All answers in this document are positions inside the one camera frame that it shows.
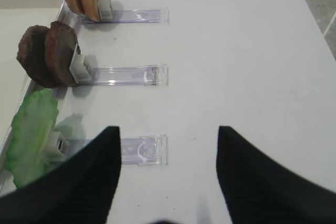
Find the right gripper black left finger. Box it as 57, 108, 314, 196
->
1, 126, 121, 223

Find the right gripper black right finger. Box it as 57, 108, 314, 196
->
216, 126, 335, 223

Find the green lettuce leaf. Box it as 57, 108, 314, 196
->
5, 88, 85, 189

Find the outer brown meat patty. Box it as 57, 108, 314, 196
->
16, 25, 59, 89

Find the brown meat patty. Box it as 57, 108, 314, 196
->
45, 21, 81, 87
16, 25, 59, 89

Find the inner brown meat patty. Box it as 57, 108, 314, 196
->
45, 21, 81, 87

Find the white metal tray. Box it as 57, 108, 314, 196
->
1, 0, 68, 191

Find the clear lettuce holder rail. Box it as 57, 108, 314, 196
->
47, 132, 169, 167

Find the clear patty holder rail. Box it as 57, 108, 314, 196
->
69, 55, 169, 86

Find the clear bread holder rail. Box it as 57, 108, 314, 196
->
78, 0, 170, 24

